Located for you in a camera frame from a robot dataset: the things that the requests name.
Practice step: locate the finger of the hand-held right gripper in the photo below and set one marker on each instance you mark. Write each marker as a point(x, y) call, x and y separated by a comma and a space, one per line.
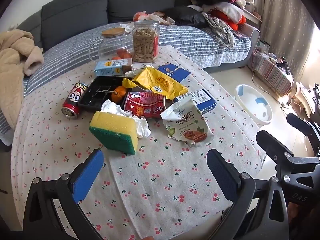
point(272, 145)
point(306, 130)

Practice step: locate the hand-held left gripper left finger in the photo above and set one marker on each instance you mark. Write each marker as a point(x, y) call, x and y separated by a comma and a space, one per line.
point(88, 175)

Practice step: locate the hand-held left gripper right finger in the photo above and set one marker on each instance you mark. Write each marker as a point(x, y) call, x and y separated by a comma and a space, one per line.
point(222, 177)

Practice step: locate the white plastic basin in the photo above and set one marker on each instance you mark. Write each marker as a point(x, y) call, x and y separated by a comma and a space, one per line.
point(252, 110)

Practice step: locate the dark blue carton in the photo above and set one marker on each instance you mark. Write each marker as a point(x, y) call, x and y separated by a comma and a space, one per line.
point(180, 73)

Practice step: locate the yellow snack packet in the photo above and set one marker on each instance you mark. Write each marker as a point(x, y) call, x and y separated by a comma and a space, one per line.
point(160, 82)

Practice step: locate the cream seat cushion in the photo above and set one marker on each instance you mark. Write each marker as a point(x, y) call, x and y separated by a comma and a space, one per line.
point(305, 97)

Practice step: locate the yellow and green sponge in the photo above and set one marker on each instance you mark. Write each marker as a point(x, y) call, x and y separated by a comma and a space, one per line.
point(112, 130)

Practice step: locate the cherry print tablecloth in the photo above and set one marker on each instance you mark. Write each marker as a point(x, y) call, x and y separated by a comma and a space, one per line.
point(162, 180)

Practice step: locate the white nut bag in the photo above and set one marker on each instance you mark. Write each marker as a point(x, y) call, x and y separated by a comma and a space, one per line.
point(185, 122)

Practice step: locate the striped cloth covered box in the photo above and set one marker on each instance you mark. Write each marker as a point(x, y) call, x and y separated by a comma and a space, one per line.
point(270, 72)

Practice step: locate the crumpled white tissue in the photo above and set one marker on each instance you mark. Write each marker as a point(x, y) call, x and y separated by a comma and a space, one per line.
point(142, 127)

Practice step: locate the blue and white box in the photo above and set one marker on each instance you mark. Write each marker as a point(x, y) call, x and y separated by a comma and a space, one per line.
point(205, 102)

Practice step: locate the red cartoon drink can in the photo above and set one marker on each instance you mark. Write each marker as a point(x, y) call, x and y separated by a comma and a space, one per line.
point(75, 97)

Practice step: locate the black plastic tray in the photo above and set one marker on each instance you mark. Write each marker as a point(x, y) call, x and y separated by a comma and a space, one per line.
point(95, 92)

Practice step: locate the tangerine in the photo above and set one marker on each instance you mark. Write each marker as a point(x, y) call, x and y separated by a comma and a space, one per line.
point(119, 92)

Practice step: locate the red snack packet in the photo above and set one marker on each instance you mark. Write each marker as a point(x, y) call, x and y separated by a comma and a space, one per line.
point(142, 105)

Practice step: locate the light blue drink carton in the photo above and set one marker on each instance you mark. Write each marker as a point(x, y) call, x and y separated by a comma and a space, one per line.
point(110, 67)

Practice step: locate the grey dotted curtain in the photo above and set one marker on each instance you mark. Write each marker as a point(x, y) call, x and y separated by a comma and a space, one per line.
point(282, 17)

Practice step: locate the small red-orange fruit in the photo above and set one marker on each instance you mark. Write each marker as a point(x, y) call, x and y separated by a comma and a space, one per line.
point(123, 53)

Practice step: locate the orange plush toy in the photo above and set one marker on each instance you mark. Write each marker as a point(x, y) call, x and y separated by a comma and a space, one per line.
point(237, 22)

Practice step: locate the glass pitcher with wooden lid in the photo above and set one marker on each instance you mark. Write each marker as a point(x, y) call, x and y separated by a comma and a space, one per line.
point(110, 45)

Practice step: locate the grey striped quilt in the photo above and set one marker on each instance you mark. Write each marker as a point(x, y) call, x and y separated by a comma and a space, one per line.
point(190, 40)

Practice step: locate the beige fleece blanket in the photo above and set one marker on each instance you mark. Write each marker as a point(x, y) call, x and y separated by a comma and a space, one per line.
point(15, 55)

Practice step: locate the clear plastic snack jar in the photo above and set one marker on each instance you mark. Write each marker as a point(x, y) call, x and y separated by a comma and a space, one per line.
point(145, 45)

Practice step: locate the pile of folded clothes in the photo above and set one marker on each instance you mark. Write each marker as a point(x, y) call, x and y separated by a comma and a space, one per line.
point(225, 2)

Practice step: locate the black cloth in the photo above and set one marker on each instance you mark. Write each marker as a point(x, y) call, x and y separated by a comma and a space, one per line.
point(185, 16)

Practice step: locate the orange plastic bag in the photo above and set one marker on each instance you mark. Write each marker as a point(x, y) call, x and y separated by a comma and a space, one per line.
point(141, 16)

